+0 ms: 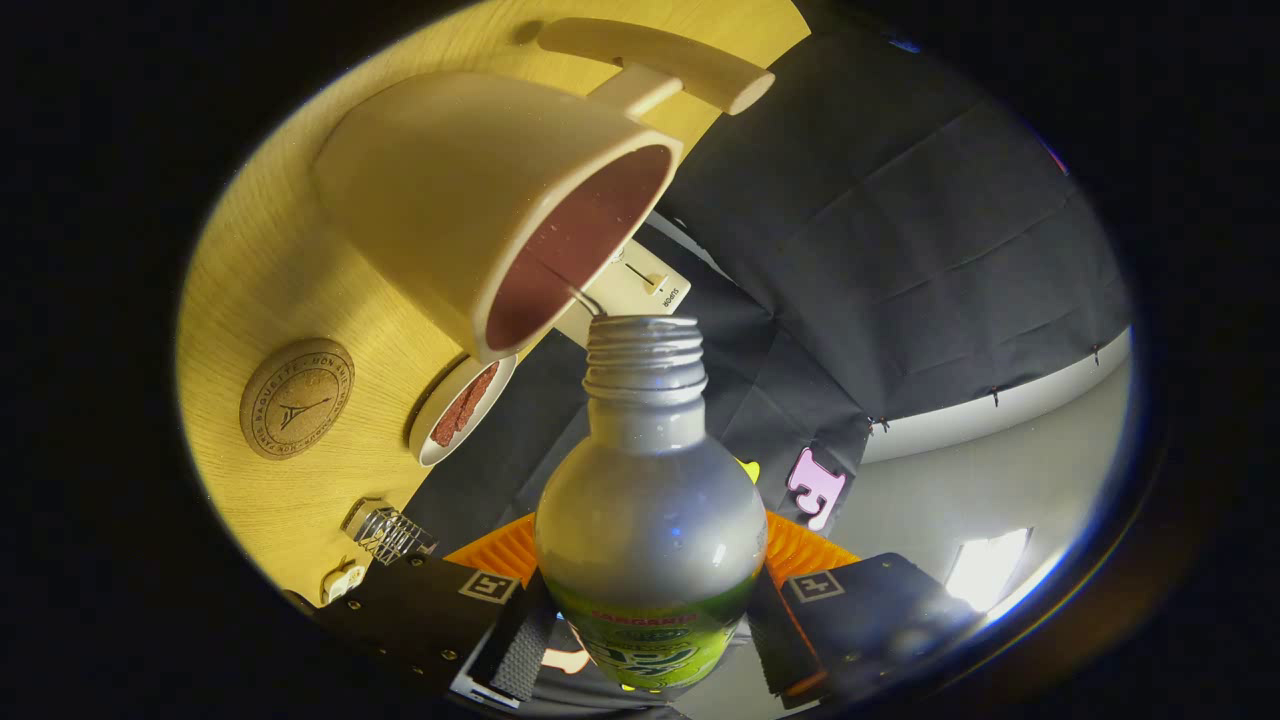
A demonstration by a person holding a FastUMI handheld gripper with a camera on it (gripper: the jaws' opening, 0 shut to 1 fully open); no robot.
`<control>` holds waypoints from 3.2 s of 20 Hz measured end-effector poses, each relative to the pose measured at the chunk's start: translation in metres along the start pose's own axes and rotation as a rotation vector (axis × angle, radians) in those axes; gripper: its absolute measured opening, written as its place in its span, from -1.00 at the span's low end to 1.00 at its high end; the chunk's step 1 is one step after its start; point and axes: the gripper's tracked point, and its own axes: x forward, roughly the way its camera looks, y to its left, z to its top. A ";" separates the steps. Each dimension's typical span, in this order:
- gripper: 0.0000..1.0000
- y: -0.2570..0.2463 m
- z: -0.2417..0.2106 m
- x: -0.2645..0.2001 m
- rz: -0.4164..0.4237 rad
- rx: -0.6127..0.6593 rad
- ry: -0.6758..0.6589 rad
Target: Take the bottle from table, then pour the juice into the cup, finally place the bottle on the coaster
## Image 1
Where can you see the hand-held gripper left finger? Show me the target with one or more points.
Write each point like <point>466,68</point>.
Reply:
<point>410,615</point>

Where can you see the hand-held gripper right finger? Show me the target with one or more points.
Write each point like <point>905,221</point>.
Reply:
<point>870,610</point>

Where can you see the silver juice bottle green label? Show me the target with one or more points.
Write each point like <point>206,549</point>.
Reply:
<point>650,520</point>

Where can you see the round cork coaster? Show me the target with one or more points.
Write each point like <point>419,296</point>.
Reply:
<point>297,400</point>

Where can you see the clear juice stream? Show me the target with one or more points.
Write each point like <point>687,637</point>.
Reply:
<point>585,300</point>

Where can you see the white divided dish with beans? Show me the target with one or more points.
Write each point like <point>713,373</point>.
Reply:
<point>342,585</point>

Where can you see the small white oval dish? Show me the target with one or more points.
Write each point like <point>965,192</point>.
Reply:
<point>432,425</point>

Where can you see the red sausage slices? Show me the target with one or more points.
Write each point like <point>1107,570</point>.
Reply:
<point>462,408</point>

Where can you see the wooden table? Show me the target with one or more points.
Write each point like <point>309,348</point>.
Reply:
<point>260,300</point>

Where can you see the white toaster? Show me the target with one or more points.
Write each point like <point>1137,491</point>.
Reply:
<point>630,295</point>

